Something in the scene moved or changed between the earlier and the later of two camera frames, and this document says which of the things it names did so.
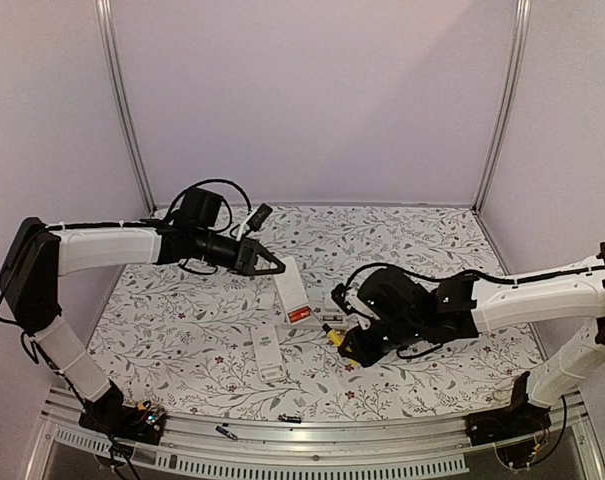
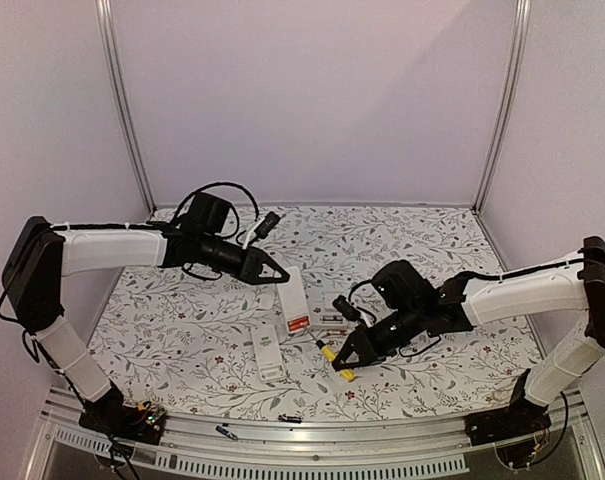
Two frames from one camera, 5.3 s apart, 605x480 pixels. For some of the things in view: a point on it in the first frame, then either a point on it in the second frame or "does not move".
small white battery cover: [329, 304] does not move
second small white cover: [267, 300] does not move
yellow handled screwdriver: [335, 336] to [330, 354]
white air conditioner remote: [268, 353] does not move
